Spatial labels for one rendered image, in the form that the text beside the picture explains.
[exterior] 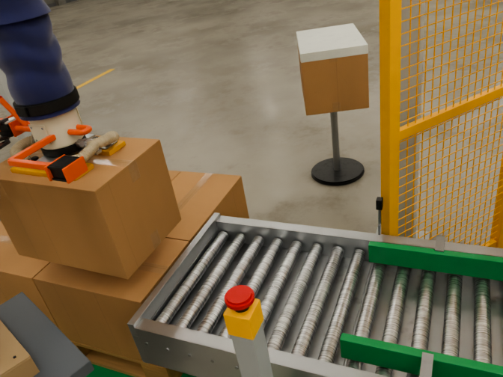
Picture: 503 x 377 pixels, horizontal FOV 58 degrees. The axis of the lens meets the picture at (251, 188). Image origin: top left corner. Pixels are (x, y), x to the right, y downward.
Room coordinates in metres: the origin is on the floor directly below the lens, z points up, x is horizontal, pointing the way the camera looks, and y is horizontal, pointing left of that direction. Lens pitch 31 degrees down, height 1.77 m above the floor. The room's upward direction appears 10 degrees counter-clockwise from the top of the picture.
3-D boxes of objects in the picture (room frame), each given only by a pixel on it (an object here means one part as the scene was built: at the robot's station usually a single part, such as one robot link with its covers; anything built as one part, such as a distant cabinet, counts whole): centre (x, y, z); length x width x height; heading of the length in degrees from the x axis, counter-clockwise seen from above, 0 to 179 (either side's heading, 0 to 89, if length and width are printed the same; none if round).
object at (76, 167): (1.29, 0.55, 1.19); 0.09 x 0.08 x 0.05; 150
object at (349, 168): (2.99, -0.67, 0.31); 0.40 x 0.40 x 0.62
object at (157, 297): (1.49, 0.34, 0.58); 0.70 x 0.03 x 0.06; 152
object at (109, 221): (1.67, 0.69, 0.87); 0.60 x 0.40 x 0.40; 61
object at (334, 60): (2.99, -0.67, 0.82); 0.60 x 0.40 x 0.40; 172
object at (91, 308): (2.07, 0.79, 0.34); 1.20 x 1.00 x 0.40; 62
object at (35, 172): (1.58, 0.73, 1.09); 0.34 x 0.10 x 0.05; 60
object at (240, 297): (0.77, 0.07, 1.02); 0.07 x 0.07 x 0.04
